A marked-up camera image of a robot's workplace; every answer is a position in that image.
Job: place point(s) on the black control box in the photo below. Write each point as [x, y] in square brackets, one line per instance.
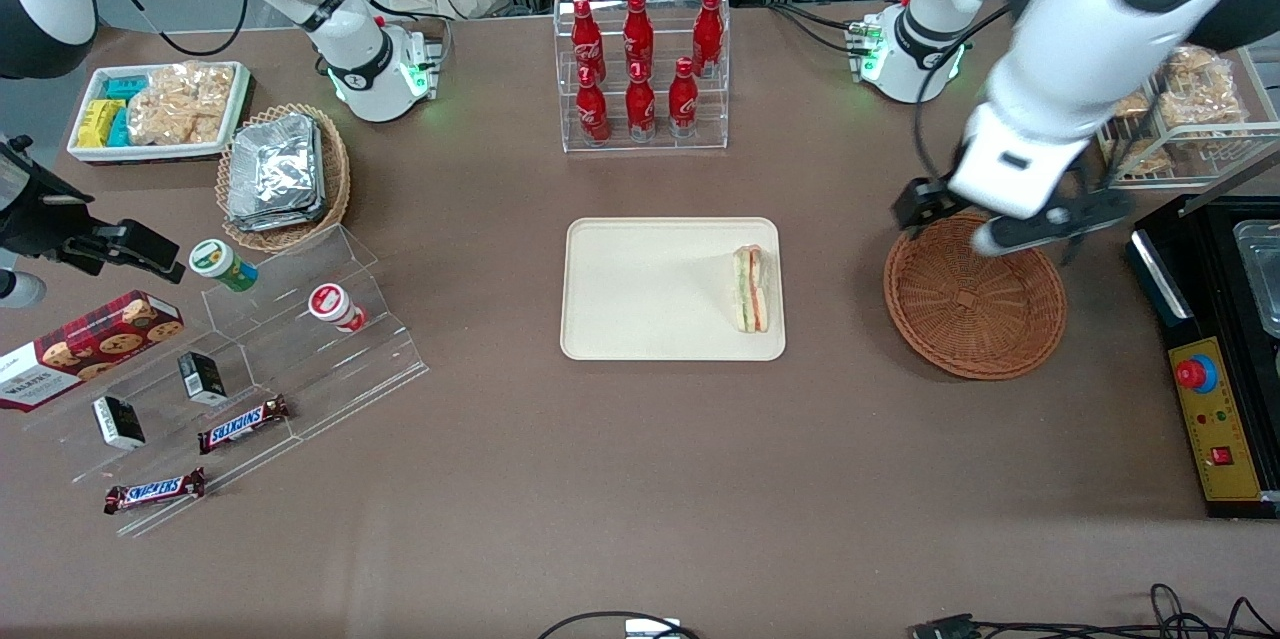
[1215, 319]

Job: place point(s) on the white plug connector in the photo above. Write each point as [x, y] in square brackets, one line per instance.
[652, 629]

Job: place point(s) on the red cola bottle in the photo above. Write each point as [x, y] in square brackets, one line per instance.
[683, 101]
[584, 39]
[638, 34]
[592, 111]
[708, 34]
[640, 107]

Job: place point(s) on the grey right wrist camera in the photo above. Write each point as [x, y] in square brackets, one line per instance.
[20, 289]

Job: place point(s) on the clear acrylic bottle rack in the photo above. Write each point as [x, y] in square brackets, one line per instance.
[660, 147]

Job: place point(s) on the oval light wicker basket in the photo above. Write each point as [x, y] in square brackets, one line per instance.
[335, 179]

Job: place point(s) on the round brown wicker basket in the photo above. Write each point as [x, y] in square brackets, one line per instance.
[970, 319]

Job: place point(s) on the clear plastic container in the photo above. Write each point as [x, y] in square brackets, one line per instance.
[1260, 269]

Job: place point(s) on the small black carton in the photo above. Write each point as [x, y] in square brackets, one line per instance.
[203, 379]
[118, 422]

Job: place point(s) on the clear acrylic stepped display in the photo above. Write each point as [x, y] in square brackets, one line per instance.
[330, 369]

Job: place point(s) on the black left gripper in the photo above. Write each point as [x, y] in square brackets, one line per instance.
[922, 200]

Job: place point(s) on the teal snack pack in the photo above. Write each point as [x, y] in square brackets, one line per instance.
[120, 129]
[125, 87]

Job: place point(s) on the white rectangular snack tray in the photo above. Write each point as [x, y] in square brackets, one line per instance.
[90, 153]

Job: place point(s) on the clear bag of fried snacks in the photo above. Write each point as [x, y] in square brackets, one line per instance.
[1132, 105]
[1140, 162]
[1205, 84]

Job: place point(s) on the brown snickers bar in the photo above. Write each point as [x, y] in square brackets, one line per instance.
[243, 424]
[155, 491]

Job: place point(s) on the red emergency stop button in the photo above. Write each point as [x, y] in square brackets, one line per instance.
[1195, 374]

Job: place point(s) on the clear bag of crackers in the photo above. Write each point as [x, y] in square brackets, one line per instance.
[180, 104]

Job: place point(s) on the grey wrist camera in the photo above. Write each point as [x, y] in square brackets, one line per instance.
[20, 289]
[1050, 224]

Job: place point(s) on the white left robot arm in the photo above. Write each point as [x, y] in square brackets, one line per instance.
[1080, 49]

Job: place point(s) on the beige plastic tray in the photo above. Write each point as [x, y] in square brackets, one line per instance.
[650, 289]

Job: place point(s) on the green lidded snack cup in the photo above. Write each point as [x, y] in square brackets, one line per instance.
[220, 264]

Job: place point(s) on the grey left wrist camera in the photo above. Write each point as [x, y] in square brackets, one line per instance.
[1050, 224]

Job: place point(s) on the red tartan cookie box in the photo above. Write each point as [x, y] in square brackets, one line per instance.
[80, 349]

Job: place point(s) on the silver foil packet stack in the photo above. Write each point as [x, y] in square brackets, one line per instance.
[275, 174]

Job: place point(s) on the triangle sandwich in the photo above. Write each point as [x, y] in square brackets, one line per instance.
[752, 289]

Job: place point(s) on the yellow snack pack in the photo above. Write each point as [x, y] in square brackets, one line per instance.
[95, 124]

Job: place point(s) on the red lidded snack cup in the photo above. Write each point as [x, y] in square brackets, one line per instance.
[335, 307]

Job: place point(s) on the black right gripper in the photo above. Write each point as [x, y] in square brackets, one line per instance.
[40, 217]

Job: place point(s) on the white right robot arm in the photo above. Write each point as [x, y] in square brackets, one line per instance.
[365, 69]

